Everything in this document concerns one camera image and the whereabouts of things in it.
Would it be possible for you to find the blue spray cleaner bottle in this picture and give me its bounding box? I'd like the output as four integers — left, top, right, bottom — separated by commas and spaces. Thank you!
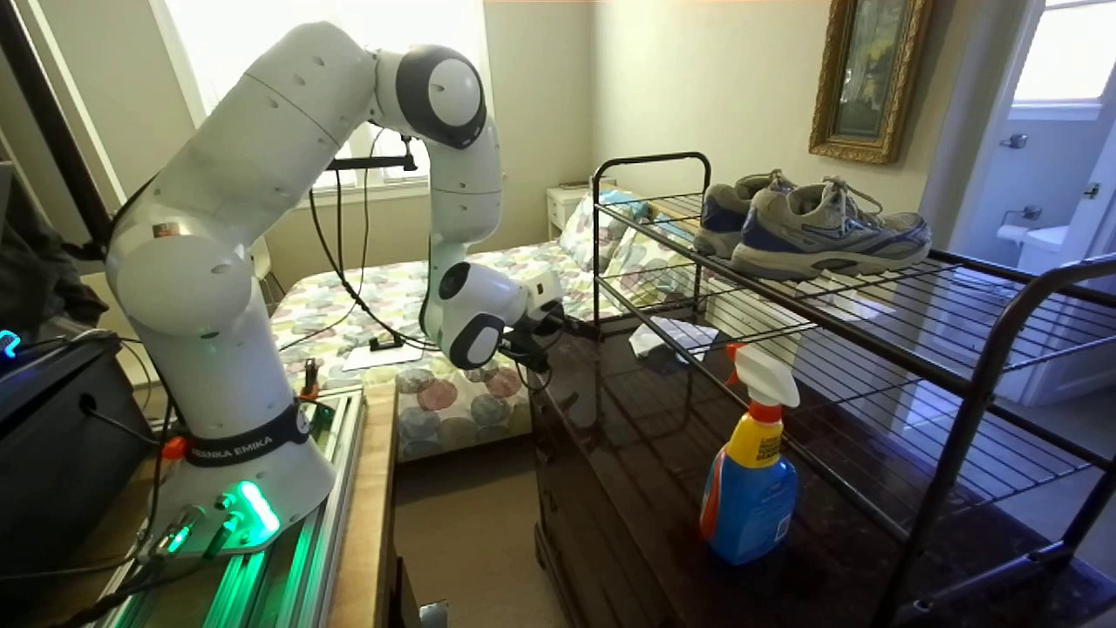
697, 341, 798, 566

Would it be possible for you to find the grey blue sneaker front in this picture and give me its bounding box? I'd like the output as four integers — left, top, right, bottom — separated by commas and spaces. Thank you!
732, 177, 930, 280

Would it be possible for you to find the black wire shoe rack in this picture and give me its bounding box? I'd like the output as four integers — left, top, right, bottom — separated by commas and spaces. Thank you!
629, 182, 1116, 614

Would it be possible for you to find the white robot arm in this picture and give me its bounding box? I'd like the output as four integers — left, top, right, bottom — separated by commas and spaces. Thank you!
107, 22, 560, 559

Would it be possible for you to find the bed with dotted quilt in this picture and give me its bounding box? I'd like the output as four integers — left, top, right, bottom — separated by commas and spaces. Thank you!
270, 236, 700, 466

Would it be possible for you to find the grey blue sneaker rear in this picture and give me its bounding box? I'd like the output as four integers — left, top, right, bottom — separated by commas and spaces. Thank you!
697, 170, 782, 259

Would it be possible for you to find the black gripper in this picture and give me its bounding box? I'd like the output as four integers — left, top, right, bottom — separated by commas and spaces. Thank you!
499, 298, 564, 373

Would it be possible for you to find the dark wooden dresser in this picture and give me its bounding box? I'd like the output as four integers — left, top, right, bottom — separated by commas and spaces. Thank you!
529, 329, 1116, 628

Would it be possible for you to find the grey blue sneaker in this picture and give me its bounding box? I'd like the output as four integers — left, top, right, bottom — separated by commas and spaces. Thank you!
732, 177, 930, 280
697, 170, 782, 259

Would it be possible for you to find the gold framed picture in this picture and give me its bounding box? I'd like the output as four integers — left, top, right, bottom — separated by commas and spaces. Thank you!
808, 0, 934, 168

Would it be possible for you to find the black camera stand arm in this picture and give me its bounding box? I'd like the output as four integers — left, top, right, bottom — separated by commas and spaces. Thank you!
328, 148, 418, 170

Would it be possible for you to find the small black device on bed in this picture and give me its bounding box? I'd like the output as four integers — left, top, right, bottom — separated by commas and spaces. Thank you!
371, 339, 403, 351

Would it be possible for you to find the aluminium base rail green light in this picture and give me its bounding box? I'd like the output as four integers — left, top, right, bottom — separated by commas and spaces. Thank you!
93, 389, 366, 628

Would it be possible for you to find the black box on left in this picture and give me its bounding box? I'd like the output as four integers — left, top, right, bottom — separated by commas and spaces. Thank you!
0, 339, 153, 580

